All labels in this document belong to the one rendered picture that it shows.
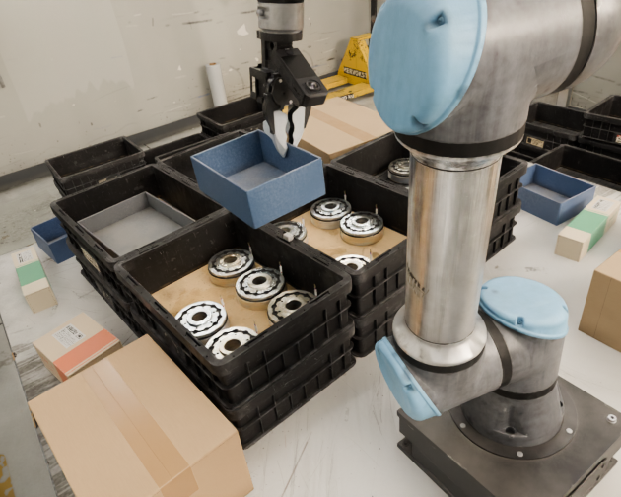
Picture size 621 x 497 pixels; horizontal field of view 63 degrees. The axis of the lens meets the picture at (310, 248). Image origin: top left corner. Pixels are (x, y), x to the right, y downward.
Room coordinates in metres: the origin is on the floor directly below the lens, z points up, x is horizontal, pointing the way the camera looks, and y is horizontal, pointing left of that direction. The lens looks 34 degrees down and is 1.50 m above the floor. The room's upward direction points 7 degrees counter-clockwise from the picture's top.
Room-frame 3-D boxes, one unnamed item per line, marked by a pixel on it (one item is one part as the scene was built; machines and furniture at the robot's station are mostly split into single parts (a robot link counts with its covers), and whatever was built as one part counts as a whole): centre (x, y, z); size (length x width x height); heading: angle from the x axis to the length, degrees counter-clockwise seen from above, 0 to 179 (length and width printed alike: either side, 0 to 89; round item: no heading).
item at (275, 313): (0.74, 0.05, 0.86); 0.10 x 0.10 x 0.01
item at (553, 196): (1.26, -0.69, 0.74); 0.20 x 0.15 x 0.07; 27
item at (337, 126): (1.58, -0.12, 0.80); 0.40 x 0.30 x 0.20; 28
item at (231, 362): (0.79, 0.17, 0.92); 0.40 x 0.30 x 0.02; 38
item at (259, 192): (0.83, 0.08, 1.10); 0.20 x 0.15 x 0.07; 33
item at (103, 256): (1.11, 0.41, 0.92); 0.40 x 0.30 x 0.02; 38
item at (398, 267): (0.97, -0.07, 0.87); 0.40 x 0.30 x 0.11; 38
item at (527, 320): (0.51, -0.27, 0.97); 0.13 x 0.12 x 0.14; 107
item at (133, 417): (0.53, 0.32, 0.78); 0.30 x 0.22 x 0.16; 38
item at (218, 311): (0.74, 0.23, 0.86); 0.10 x 0.10 x 0.01
